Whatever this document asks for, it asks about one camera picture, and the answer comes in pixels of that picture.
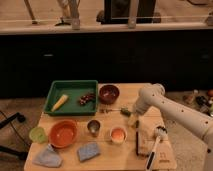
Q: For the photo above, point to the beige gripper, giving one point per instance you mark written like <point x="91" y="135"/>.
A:
<point x="133" y="119"/>

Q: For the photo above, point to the green pepper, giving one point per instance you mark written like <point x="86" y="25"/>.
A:
<point x="125" y="112"/>

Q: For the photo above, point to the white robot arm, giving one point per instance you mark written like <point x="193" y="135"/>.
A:
<point x="196" y="122"/>

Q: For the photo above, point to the dark red bowl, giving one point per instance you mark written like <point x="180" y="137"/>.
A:
<point x="108" y="94"/>

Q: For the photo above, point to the orange bowl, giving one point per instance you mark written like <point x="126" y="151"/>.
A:
<point x="63" y="134"/>

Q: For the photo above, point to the brown wooden scrub brush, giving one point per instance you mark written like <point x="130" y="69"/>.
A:
<point x="142" y="148"/>

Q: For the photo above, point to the white cup orange inside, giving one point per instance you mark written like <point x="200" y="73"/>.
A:
<point x="118" y="135"/>

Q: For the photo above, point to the white dish brush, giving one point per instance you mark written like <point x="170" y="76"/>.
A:
<point x="160" y="133"/>

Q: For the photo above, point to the metal fork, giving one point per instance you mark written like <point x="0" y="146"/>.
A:
<point x="108" y="110"/>

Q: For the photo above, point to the small metal cup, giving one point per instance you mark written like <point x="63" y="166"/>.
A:
<point x="94" y="127"/>

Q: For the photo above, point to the blue sponge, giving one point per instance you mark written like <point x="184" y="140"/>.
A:
<point x="88" y="151"/>

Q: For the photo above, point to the dark red grape bunch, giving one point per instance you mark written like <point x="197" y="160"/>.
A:
<point x="86" y="98"/>

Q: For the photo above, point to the green plastic tray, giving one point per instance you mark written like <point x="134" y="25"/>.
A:
<point x="74" y="89"/>

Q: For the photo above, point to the yellow corn cob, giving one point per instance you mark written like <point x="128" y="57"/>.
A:
<point x="60" y="102"/>

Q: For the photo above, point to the blue cloth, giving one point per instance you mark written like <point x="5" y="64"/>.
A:
<point x="48" y="157"/>

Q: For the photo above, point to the light green cup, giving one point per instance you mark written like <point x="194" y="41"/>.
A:
<point x="38" y="135"/>

